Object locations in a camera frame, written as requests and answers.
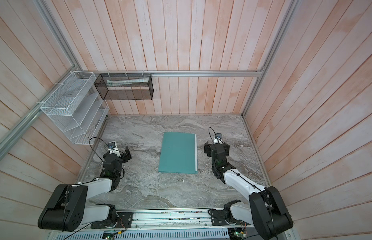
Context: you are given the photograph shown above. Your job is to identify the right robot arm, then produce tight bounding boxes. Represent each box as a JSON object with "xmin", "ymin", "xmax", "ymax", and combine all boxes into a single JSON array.
[{"xmin": 204, "ymin": 141, "xmax": 294, "ymax": 240}]

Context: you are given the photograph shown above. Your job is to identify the camera cable black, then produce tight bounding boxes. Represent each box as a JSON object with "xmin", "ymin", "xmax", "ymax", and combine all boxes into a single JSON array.
[
  {"xmin": 208, "ymin": 127, "xmax": 217, "ymax": 142},
  {"xmin": 89, "ymin": 137, "xmax": 110, "ymax": 163}
]

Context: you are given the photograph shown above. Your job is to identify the horizontal aluminium wall bar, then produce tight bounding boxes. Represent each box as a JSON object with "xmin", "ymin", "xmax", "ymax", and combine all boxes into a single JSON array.
[{"xmin": 80, "ymin": 70, "xmax": 263, "ymax": 78}]

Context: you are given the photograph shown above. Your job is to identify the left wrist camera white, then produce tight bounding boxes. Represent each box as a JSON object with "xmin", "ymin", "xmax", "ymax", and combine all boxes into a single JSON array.
[{"xmin": 108, "ymin": 141, "xmax": 121, "ymax": 157}]

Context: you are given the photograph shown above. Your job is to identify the left camera cable black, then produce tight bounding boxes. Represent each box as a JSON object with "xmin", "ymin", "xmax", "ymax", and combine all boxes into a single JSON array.
[{"xmin": 89, "ymin": 137, "xmax": 110, "ymax": 163}]

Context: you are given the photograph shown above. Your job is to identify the right camera cable black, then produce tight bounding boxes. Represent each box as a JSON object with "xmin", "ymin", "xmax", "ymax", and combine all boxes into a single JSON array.
[{"xmin": 208, "ymin": 127, "xmax": 217, "ymax": 142}]

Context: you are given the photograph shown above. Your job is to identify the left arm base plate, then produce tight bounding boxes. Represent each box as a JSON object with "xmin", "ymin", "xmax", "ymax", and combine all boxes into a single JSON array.
[{"xmin": 91, "ymin": 212, "xmax": 133, "ymax": 229}]

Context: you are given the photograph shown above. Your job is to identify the papers in black basket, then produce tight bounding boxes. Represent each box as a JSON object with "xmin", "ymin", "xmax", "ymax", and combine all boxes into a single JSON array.
[{"xmin": 106, "ymin": 78, "xmax": 150, "ymax": 87}]

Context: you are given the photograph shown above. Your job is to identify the black mesh wall basket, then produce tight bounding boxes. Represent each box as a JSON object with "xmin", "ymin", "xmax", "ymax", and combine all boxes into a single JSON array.
[{"xmin": 94, "ymin": 73, "xmax": 154, "ymax": 101}]

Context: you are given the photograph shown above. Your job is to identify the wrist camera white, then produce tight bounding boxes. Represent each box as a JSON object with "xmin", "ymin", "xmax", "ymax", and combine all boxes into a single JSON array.
[
  {"xmin": 213, "ymin": 133, "xmax": 224, "ymax": 144},
  {"xmin": 108, "ymin": 141, "xmax": 121, "ymax": 157}
]

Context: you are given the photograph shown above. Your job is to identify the green file folder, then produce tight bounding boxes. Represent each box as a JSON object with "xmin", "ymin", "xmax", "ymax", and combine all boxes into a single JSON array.
[{"xmin": 159, "ymin": 132, "xmax": 196, "ymax": 174}]

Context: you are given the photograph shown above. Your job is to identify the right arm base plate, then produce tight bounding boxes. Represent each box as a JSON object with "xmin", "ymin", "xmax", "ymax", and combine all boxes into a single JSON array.
[{"xmin": 208, "ymin": 209, "xmax": 246, "ymax": 226}]

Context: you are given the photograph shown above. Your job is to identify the aluminium mounting rail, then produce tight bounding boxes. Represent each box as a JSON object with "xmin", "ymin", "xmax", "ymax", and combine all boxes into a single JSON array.
[{"xmin": 45, "ymin": 206, "xmax": 295, "ymax": 233}]

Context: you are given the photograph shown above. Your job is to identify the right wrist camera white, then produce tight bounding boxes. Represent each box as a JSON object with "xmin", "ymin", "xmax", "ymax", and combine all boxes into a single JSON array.
[{"xmin": 213, "ymin": 133, "xmax": 224, "ymax": 144}]

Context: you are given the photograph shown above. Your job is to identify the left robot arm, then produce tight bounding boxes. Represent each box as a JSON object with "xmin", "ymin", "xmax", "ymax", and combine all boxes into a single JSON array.
[{"xmin": 38, "ymin": 147, "xmax": 132, "ymax": 232}]

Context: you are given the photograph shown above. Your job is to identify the white wire mesh shelf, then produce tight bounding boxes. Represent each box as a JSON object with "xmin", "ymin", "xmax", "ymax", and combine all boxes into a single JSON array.
[{"xmin": 41, "ymin": 72, "xmax": 109, "ymax": 145}]

